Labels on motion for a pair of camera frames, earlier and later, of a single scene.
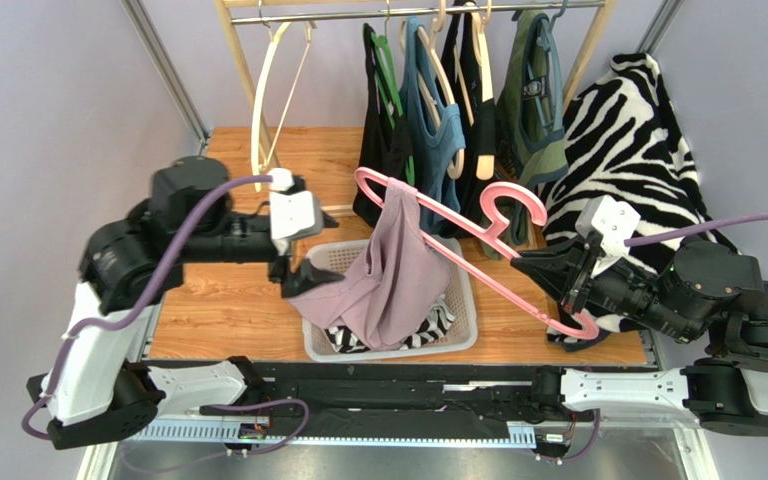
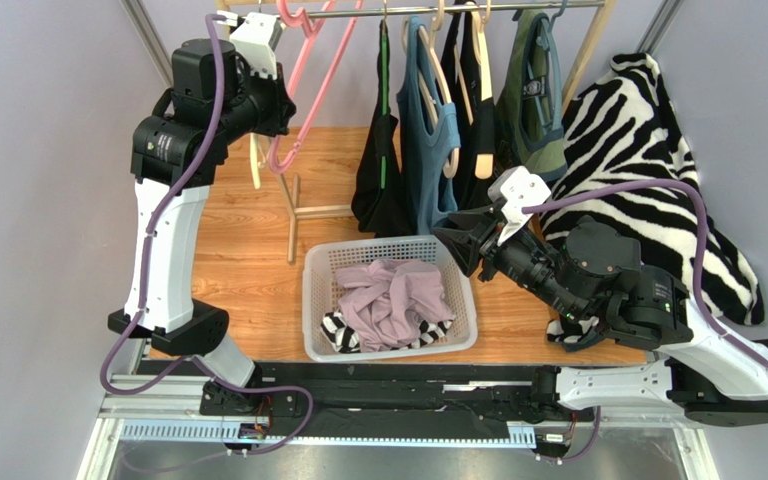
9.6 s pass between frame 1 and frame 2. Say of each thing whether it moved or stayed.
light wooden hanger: stayed
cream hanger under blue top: stayed
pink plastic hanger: moved
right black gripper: moved
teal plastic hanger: stayed
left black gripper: moved
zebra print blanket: stayed
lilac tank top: moved
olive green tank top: stayed
